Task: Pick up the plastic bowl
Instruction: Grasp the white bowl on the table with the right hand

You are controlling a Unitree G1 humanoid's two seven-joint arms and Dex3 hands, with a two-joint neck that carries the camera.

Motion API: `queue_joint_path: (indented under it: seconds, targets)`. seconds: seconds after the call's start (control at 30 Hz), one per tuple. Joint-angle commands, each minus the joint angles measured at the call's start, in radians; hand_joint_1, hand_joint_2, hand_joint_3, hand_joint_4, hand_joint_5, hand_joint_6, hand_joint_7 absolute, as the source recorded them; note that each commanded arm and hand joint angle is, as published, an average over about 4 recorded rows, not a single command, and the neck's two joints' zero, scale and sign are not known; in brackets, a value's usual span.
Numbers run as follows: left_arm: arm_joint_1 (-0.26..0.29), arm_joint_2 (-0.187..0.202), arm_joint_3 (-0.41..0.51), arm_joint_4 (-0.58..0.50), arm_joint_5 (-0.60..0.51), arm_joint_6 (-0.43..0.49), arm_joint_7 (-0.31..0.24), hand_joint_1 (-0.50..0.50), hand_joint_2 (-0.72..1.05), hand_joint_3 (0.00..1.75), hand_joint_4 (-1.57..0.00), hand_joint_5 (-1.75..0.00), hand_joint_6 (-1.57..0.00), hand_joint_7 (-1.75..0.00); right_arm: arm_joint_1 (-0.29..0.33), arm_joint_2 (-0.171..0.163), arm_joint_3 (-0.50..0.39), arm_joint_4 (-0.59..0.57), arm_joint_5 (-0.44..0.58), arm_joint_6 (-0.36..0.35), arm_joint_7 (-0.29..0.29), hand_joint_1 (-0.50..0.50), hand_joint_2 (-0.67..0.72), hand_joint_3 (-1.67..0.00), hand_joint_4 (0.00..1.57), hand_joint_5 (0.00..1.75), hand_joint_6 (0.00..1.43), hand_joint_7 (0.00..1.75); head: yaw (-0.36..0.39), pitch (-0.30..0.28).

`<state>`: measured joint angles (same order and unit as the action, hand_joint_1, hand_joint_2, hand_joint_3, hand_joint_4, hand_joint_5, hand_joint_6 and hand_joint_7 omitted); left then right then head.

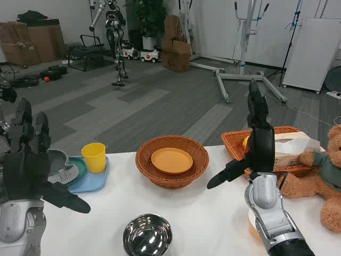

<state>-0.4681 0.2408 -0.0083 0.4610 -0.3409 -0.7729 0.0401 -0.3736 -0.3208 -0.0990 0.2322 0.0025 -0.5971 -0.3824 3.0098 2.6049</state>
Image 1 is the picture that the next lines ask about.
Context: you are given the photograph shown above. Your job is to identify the silver humanoid robot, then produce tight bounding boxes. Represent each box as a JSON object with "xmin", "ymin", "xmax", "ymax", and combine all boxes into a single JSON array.
[{"xmin": 88, "ymin": 0, "xmax": 129, "ymax": 87}]

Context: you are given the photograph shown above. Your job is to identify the white toy car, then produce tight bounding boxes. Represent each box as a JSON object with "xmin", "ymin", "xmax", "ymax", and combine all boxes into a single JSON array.
[
  {"xmin": 121, "ymin": 45, "xmax": 141, "ymax": 61},
  {"xmin": 140, "ymin": 47, "xmax": 163, "ymax": 63}
]

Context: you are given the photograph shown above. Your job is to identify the round brown wicker basket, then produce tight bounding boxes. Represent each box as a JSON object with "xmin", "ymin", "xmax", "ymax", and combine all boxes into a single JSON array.
[{"xmin": 135, "ymin": 135, "xmax": 210, "ymax": 190}]

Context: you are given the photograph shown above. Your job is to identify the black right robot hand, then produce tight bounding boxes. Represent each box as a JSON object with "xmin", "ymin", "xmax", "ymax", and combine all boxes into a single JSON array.
[{"xmin": 206, "ymin": 79, "xmax": 275, "ymax": 190}]

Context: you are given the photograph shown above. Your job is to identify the large open cardboard box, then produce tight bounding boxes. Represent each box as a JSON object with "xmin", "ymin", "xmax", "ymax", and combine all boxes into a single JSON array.
[{"xmin": 161, "ymin": 37, "xmax": 193, "ymax": 73}]

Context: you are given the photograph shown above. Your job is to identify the yellow plastic cup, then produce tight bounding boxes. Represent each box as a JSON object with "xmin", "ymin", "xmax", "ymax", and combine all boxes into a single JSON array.
[{"xmin": 81, "ymin": 142, "xmax": 107, "ymax": 173}]

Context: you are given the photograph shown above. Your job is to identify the orange plastic plate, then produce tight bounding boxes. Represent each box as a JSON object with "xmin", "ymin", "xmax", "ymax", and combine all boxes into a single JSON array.
[{"xmin": 151, "ymin": 147, "xmax": 194, "ymax": 175}]

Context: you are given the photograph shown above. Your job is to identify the brown teddy bear green shirt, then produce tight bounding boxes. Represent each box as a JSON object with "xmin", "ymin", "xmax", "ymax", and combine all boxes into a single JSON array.
[{"xmin": 280, "ymin": 124, "xmax": 341, "ymax": 233}]

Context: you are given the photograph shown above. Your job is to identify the tissue box with red end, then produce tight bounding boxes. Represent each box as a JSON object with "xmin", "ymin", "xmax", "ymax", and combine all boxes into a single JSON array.
[{"xmin": 271, "ymin": 131, "xmax": 327, "ymax": 169}]

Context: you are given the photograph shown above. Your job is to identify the grey plastic dish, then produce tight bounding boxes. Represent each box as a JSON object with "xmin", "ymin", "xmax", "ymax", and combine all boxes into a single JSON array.
[{"xmin": 46, "ymin": 149, "xmax": 80, "ymax": 184}]

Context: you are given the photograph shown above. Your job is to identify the green plastic dish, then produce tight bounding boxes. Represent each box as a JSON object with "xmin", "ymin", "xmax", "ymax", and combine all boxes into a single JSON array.
[{"xmin": 49, "ymin": 156, "xmax": 88, "ymax": 187}]

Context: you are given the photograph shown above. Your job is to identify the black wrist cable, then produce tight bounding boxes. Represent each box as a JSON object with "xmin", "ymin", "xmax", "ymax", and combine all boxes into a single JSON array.
[{"xmin": 276, "ymin": 172, "xmax": 290, "ymax": 190}]

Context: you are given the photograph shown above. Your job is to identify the black tripod stand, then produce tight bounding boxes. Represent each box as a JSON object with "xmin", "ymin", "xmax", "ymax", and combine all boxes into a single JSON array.
[{"xmin": 266, "ymin": 23, "xmax": 299, "ymax": 87}]

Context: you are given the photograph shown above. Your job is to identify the small cardboard box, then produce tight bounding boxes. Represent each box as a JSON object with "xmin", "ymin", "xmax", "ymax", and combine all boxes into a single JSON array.
[{"xmin": 163, "ymin": 14, "xmax": 182, "ymax": 41}]

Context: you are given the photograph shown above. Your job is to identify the white rolling board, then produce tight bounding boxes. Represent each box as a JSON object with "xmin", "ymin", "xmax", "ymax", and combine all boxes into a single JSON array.
[{"xmin": 281, "ymin": 17, "xmax": 341, "ymax": 94}]

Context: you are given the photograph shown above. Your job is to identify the rectangular brown wicker basket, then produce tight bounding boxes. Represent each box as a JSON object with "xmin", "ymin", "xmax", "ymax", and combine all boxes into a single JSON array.
[{"xmin": 221, "ymin": 126, "xmax": 320, "ymax": 179}]

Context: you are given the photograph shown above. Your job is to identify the big brown cardboard boxes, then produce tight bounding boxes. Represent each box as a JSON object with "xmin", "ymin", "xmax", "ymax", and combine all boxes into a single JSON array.
[{"xmin": 0, "ymin": 18, "xmax": 66, "ymax": 69}]

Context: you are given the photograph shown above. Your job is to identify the light blue plastic tray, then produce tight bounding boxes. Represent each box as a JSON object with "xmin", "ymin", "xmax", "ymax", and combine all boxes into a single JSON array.
[{"xmin": 47, "ymin": 155, "xmax": 110, "ymax": 194}]

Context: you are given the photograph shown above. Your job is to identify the white metal gantry stand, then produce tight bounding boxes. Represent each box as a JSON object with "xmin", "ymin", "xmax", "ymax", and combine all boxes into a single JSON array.
[{"xmin": 189, "ymin": 0, "xmax": 288, "ymax": 105}]

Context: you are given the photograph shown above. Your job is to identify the black round discs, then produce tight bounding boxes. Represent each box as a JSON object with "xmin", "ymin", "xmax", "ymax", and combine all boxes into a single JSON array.
[{"xmin": 39, "ymin": 65, "xmax": 68, "ymax": 81}]

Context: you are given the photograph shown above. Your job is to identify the black metal bench frame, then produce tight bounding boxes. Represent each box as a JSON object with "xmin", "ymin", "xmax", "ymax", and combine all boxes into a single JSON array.
[{"xmin": 66, "ymin": 34, "xmax": 113, "ymax": 72}]

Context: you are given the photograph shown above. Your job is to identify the green potted plant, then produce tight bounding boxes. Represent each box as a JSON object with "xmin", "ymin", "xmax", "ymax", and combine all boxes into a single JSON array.
[{"xmin": 132, "ymin": 0, "xmax": 168, "ymax": 51}]

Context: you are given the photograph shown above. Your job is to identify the shiny steel bowl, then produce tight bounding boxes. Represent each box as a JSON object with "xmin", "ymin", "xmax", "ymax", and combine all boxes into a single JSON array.
[{"xmin": 122, "ymin": 213, "xmax": 173, "ymax": 256}]

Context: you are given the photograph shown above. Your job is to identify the black bag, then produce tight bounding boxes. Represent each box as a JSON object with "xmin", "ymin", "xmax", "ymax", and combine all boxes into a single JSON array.
[{"xmin": 17, "ymin": 10, "xmax": 49, "ymax": 22}]

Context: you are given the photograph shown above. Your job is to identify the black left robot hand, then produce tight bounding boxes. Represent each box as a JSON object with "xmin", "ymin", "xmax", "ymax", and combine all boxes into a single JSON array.
[{"xmin": 0, "ymin": 97, "xmax": 91, "ymax": 214}]

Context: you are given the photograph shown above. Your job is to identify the yellow round object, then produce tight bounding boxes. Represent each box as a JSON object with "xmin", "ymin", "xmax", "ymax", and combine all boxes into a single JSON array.
[{"xmin": 242, "ymin": 135, "xmax": 253, "ymax": 154}]

